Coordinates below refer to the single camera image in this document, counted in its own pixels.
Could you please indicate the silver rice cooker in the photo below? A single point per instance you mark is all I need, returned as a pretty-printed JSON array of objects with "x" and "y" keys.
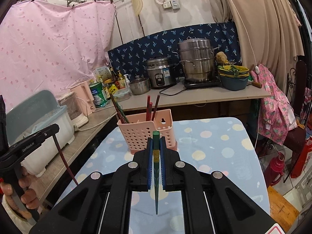
[{"x": 161, "y": 72}]

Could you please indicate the dark maroon wavy chopstick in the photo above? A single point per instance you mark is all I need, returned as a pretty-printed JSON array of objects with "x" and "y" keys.
[{"x": 155, "y": 107}]

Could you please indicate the pink perforated utensil basket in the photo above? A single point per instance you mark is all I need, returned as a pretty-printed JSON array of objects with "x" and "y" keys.
[{"x": 137, "y": 132}]

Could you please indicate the clear food container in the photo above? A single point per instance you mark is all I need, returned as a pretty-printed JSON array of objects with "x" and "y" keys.
[{"x": 122, "y": 94}]

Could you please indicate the yellow oil bottle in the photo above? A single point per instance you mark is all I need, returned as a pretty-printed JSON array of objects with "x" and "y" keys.
[{"x": 121, "y": 80}]

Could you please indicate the navy floral backsplash cloth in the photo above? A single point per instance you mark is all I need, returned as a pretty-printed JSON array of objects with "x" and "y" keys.
[{"x": 130, "y": 58}]

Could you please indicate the yellow colander with greens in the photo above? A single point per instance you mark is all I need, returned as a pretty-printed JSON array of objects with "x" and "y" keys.
[{"x": 233, "y": 71}]

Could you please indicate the black induction cooker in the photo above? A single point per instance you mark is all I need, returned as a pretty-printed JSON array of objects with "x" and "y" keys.
[{"x": 201, "y": 84}]

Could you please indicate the wall power socket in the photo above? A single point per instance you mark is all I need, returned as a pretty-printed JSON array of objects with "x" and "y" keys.
[{"x": 172, "y": 4}]

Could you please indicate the hanging cutting board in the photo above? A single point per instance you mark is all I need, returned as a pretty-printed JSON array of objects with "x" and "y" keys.
[{"x": 137, "y": 6}]

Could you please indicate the green chopstick gold band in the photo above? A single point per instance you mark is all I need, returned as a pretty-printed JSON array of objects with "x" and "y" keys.
[{"x": 122, "y": 114}]

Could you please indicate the small steel lidded pot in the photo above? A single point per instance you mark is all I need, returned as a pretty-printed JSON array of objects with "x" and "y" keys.
[{"x": 139, "y": 86}]

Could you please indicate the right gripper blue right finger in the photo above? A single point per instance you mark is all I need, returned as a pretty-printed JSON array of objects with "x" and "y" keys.
[{"x": 163, "y": 148}]

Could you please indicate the dark red chopstick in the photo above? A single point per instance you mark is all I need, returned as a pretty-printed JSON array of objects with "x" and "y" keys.
[{"x": 64, "y": 160}]

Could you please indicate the bright red black-band chopstick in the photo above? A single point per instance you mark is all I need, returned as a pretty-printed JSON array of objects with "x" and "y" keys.
[{"x": 150, "y": 112}]

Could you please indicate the green milk powder can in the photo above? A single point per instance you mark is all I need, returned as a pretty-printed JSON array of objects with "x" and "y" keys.
[{"x": 98, "y": 95}]

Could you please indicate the yellow snack packet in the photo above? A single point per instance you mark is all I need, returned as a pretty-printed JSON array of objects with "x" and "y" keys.
[{"x": 112, "y": 88}]

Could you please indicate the blue planet-print tablecloth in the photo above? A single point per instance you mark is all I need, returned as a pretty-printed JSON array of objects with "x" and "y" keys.
[{"x": 218, "y": 144}]

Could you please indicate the white dish rack blue lid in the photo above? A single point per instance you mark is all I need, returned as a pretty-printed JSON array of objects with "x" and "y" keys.
[{"x": 32, "y": 115}]

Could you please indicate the pink floral apron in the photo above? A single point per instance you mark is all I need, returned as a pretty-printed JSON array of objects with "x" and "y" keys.
[{"x": 276, "y": 114}]

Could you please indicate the green chopstick dark band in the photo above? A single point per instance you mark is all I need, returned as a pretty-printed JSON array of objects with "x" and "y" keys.
[{"x": 156, "y": 165}]

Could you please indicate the pink electric kettle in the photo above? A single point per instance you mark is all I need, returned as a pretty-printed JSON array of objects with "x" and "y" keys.
[{"x": 85, "y": 97}]

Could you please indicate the brown chopstick gold band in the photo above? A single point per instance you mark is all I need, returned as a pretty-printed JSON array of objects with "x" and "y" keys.
[{"x": 114, "y": 103}]

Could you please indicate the dark blue plastic basin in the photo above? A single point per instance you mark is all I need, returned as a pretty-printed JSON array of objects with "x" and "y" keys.
[{"x": 234, "y": 84}]

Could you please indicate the beige hanging curtain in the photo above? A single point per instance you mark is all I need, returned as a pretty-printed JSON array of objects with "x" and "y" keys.
[{"x": 268, "y": 33}]

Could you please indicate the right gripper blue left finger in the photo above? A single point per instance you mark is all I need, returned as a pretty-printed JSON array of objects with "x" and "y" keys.
[{"x": 150, "y": 161}]

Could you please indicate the large steel steamer pot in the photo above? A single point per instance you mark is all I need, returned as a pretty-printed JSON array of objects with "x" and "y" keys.
[{"x": 197, "y": 58}]

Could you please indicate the pink dotted curtain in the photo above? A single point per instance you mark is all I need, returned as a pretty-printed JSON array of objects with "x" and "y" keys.
[{"x": 45, "y": 46}]

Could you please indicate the white blender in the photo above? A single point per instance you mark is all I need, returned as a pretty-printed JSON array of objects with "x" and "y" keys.
[{"x": 75, "y": 112}]

